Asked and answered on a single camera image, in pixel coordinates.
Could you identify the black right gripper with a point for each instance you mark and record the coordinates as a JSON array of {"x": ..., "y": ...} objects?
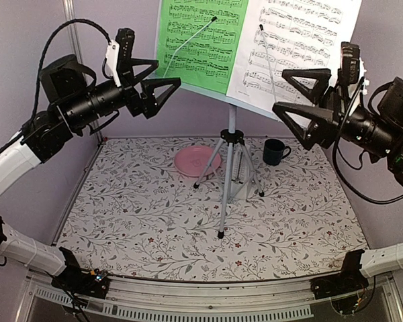
[{"x": 327, "y": 119}]

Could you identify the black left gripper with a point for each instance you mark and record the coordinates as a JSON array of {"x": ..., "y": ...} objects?
[{"x": 147, "y": 102}]

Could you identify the green sheet music paper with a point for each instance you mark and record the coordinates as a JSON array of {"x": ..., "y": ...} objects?
[{"x": 198, "y": 40}]

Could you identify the white sheet music paper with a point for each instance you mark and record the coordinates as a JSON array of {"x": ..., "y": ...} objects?
[{"x": 279, "y": 35}]

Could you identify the grey perforated music stand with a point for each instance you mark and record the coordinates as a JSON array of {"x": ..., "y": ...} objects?
[{"x": 230, "y": 137}]

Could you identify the white metronome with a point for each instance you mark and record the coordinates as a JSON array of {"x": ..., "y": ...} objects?
[{"x": 241, "y": 182}]

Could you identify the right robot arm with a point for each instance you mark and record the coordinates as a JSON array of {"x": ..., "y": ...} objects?
[{"x": 378, "y": 132}]

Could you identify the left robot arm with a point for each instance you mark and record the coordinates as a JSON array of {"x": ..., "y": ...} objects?
[{"x": 76, "y": 100}]

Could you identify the dark blue cup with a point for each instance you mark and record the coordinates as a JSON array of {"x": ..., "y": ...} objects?
[{"x": 274, "y": 151}]

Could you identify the pink plastic plate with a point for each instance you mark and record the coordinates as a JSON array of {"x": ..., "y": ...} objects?
[{"x": 191, "y": 161}]

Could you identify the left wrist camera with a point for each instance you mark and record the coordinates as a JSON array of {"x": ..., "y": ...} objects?
[{"x": 118, "y": 55}]

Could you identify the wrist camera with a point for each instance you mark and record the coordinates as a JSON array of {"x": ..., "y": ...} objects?
[
  {"x": 351, "y": 68},
  {"x": 118, "y": 55}
]

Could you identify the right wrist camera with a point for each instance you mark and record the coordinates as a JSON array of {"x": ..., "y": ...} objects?
[{"x": 351, "y": 68}]

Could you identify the left aluminium frame post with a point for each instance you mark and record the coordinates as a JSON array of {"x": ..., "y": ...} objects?
[{"x": 69, "y": 14}]

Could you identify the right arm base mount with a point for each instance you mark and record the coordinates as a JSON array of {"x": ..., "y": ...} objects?
[{"x": 348, "y": 279}]

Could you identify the front aluminium rail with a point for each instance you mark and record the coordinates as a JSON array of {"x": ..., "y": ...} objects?
[{"x": 136, "y": 299}]

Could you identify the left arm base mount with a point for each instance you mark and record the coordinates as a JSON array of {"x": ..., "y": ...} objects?
[{"x": 80, "y": 281}]

